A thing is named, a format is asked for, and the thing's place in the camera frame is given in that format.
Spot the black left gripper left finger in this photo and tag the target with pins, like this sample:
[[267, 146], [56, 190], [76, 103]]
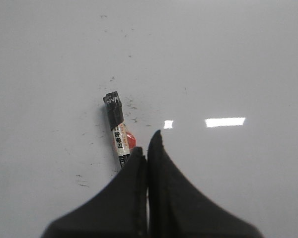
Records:
[[118, 211]]

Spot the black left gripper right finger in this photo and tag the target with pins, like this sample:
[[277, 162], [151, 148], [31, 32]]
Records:
[[177, 209]]

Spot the black whiteboard marker pen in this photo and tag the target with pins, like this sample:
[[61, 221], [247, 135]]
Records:
[[123, 140]]

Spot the white whiteboard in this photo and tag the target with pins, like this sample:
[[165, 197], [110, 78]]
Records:
[[219, 78]]

